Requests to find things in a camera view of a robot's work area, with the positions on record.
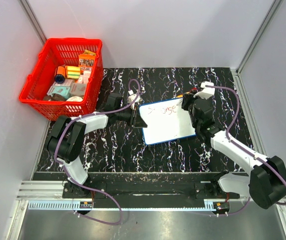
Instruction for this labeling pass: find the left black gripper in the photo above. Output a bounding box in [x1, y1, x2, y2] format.
[115, 105, 147, 129]

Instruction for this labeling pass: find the white blue-framed whiteboard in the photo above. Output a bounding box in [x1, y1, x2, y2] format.
[139, 98, 196, 145]

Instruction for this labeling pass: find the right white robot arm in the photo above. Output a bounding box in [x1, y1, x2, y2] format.
[181, 92, 286, 209]

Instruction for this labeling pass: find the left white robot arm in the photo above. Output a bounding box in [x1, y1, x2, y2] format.
[45, 91, 147, 198]

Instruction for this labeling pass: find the orange juice carton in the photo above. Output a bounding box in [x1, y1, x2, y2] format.
[176, 92, 190, 98]

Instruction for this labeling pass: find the white round container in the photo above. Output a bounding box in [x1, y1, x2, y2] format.
[66, 96, 83, 102]

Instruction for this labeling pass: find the brown pink box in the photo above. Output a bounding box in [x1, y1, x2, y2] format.
[70, 82, 87, 97]

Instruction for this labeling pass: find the teal box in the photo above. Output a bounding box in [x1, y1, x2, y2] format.
[47, 85, 71, 99]

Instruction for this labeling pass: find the orange snack box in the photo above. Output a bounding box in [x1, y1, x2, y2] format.
[79, 54, 96, 67]

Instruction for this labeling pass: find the yellow striped box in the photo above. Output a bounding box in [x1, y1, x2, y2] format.
[65, 65, 81, 80]

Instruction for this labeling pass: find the blue orange can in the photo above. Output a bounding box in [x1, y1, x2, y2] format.
[54, 66, 66, 84]

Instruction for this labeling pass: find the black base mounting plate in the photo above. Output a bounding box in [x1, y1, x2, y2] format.
[62, 181, 240, 210]

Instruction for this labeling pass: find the red plastic shopping basket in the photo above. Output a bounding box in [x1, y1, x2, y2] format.
[19, 37, 104, 121]

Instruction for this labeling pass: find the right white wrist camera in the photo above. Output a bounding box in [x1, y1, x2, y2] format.
[193, 81, 215, 100]

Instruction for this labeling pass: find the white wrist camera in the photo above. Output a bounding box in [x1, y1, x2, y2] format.
[193, 81, 215, 100]
[128, 90, 141, 109]

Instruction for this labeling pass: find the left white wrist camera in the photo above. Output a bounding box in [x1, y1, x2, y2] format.
[128, 90, 141, 109]

